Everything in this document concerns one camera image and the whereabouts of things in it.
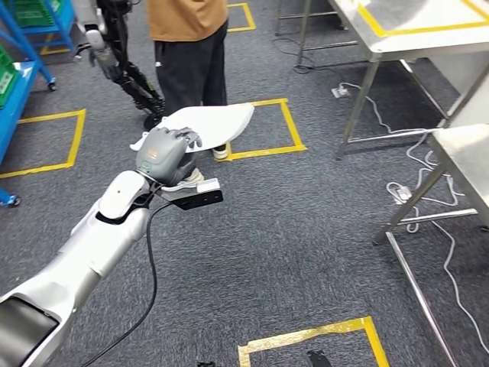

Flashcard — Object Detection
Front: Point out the standing person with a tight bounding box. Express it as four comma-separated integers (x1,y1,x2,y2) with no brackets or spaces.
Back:
146,0,230,187

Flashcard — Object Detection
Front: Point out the green plastic crate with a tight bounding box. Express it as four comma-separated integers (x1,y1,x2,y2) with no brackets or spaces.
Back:
14,0,64,29
0,44,20,110

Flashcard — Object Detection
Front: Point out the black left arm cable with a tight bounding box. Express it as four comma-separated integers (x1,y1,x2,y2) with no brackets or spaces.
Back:
80,202,172,367

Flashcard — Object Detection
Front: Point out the black right camera mount bracket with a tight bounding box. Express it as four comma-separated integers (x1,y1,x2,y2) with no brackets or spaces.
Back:
306,349,334,367

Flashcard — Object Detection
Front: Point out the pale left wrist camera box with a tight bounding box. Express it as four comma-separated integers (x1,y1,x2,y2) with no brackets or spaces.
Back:
197,178,221,194

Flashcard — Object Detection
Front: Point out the black legged humanoid robot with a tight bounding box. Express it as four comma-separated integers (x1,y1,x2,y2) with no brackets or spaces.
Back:
72,0,165,130

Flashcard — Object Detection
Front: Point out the small blue rack on casters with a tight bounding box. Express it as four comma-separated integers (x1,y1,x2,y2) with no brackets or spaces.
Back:
0,43,39,209
0,0,75,93

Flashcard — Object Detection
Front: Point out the tangled white floor cable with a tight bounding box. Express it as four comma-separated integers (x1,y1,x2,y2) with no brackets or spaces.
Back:
386,134,489,356

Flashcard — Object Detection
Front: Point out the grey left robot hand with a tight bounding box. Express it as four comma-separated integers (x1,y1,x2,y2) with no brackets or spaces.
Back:
136,126,203,187

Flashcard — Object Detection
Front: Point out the steel table frame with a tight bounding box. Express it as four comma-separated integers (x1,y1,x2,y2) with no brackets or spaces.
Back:
275,0,360,67

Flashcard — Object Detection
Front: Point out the white curved plastic part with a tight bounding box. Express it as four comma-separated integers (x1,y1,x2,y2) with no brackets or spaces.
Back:
130,102,256,154

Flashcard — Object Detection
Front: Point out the white adapter cable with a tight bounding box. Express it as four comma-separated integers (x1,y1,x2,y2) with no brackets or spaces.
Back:
338,80,438,135

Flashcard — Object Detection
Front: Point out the black floor cable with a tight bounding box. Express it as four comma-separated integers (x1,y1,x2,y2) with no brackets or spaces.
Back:
272,35,368,74

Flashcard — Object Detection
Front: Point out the steel table with white panel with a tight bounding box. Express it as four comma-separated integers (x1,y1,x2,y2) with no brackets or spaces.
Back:
328,0,489,161

